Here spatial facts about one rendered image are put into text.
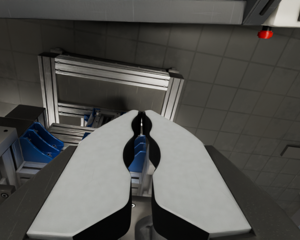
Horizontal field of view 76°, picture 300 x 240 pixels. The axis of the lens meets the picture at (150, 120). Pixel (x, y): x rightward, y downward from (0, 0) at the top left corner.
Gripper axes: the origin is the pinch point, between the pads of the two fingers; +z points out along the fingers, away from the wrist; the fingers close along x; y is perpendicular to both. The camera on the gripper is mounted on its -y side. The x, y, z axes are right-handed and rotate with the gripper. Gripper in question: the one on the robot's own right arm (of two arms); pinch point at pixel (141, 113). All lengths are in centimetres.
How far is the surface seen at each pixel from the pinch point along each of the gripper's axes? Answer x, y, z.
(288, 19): 25.7, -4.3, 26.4
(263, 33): 32, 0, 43
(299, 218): 187, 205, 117
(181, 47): 27, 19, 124
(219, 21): 14.6, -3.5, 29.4
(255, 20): 20.9, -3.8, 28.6
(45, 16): -17.3, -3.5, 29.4
